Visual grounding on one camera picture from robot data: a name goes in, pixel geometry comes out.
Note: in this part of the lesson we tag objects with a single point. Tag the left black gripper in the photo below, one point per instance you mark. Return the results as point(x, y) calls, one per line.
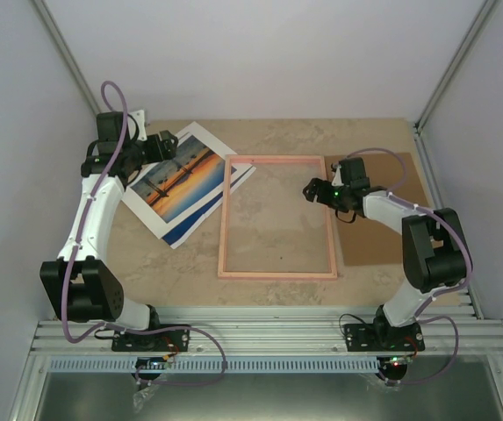
point(168, 150)

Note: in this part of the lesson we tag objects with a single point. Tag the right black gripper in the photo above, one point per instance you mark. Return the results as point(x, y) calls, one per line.
point(323, 197)

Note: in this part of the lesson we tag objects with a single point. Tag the sunset photo print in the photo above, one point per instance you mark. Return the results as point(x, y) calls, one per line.
point(181, 180)

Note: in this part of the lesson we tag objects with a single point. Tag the white mat board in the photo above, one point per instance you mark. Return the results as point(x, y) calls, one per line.
point(207, 140)

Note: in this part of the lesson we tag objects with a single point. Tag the pink picture frame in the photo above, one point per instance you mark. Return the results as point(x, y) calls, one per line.
point(241, 161)

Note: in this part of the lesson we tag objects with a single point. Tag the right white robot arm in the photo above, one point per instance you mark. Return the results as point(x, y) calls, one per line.
point(435, 256)

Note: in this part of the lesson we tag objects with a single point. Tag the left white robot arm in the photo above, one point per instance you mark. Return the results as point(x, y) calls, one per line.
point(78, 283)

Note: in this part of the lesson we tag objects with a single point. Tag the brown cardboard backing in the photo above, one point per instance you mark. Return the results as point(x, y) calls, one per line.
point(376, 239)

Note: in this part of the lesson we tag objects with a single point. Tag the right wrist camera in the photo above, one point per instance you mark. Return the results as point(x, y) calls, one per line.
point(336, 171)

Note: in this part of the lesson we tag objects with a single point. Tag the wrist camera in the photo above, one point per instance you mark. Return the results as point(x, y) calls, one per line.
point(137, 125)
point(336, 171)

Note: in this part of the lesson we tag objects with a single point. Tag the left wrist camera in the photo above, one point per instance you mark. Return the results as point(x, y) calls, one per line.
point(137, 125)

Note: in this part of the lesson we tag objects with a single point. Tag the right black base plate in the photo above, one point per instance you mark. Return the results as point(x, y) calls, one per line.
point(368, 338)

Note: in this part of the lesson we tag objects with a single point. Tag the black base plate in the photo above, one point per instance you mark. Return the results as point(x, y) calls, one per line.
point(368, 338)
point(169, 342)

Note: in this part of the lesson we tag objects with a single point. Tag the left corner aluminium post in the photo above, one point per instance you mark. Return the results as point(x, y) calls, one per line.
point(61, 46)

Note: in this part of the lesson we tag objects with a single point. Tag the corner aluminium post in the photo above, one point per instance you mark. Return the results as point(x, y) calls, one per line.
point(469, 40)
point(61, 46)

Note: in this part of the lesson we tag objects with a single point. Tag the aluminium rail base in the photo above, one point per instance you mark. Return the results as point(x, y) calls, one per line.
point(311, 330)

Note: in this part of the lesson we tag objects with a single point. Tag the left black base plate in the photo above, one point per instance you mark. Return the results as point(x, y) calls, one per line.
point(169, 342)

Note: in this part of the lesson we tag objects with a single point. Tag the right corner aluminium post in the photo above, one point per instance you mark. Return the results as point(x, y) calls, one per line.
point(469, 40)

